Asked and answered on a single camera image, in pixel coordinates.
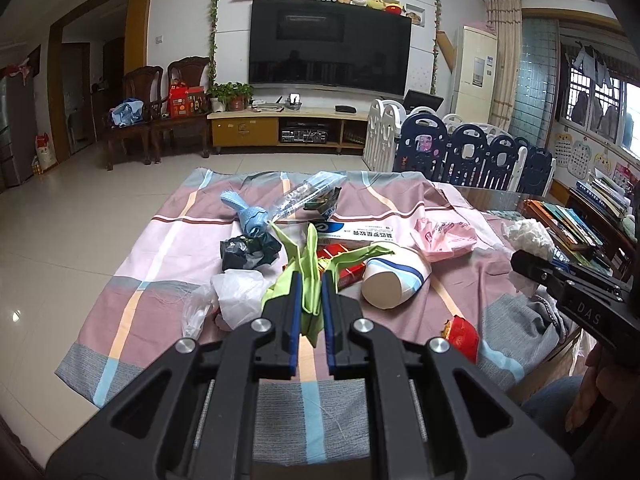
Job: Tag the small black set-top box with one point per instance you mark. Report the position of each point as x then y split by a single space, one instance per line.
344 109

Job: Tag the grey refrigerator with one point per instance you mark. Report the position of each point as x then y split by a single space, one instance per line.
15 130

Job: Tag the white crumpled tissue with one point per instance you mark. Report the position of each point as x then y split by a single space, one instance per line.
530 235

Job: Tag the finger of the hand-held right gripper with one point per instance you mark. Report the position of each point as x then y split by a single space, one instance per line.
530 265

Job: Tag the green fabric bag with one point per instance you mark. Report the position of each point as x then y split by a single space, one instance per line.
312 270

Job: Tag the blue cloth bundle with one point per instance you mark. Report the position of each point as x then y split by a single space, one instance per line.
127 112

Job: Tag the white plastic bag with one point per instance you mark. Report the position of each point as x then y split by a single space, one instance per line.
240 295

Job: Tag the red white bag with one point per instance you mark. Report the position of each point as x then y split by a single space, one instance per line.
45 152

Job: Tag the large black television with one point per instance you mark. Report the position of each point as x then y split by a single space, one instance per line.
330 45

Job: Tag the potted green plant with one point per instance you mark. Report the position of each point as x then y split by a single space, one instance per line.
230 94

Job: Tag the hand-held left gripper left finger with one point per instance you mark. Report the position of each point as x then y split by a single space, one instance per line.
295 310

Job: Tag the beige curtain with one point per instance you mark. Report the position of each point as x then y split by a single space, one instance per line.
502 60

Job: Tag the wooden television cabinet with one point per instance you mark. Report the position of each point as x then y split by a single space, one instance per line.
245 130

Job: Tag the white standing air conditioner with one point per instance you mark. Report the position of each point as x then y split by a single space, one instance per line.
472 70

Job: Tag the white blue paper cup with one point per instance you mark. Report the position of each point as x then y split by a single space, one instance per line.
392 280

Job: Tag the pink plastic bag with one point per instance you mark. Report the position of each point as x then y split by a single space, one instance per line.
445 237

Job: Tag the white medicine box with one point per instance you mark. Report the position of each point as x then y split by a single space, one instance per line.
360 231

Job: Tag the white play fence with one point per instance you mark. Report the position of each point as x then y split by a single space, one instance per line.
380 135

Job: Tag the row of books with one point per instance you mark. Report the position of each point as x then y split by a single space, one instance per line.
570 225

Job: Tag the red cigarette box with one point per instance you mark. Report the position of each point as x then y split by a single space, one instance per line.
347 272

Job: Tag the dark snack packet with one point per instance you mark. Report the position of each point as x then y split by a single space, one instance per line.
322 203

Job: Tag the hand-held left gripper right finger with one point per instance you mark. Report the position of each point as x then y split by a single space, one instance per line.
327 312

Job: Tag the person's leg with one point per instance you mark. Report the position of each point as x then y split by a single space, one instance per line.
550 405

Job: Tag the blue knitted cloth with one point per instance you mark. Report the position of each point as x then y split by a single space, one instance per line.
252 217

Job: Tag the clear plastic bottle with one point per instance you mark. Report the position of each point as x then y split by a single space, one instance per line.
300 195

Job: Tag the black plastic bag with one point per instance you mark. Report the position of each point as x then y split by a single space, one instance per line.
245 255

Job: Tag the green ivy garland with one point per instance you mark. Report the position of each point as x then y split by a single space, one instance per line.
438 35
215 25

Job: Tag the black monitor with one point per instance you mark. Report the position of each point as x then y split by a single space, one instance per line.
422 100

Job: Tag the hanging clothes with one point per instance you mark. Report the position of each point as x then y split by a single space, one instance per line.
592 65

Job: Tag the yellow plush toy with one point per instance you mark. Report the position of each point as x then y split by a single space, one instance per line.
376 2

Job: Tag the red gift box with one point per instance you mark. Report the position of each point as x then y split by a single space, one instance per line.
185 102

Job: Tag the black audio receiver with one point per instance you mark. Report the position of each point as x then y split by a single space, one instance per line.
302 136

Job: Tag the plaid pink grey blanket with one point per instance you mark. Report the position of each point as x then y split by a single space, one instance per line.
190 240

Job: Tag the white wall charts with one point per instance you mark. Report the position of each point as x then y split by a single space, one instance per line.
572 152

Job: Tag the person's right hand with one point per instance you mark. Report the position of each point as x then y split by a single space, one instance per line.
607 385

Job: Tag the dark wooden chair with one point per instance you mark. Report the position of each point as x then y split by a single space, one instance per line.
187 72
137 85

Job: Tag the red snack packet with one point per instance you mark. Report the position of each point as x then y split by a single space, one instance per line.
462 339

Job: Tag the navy play fence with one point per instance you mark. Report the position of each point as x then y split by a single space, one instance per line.
420 150

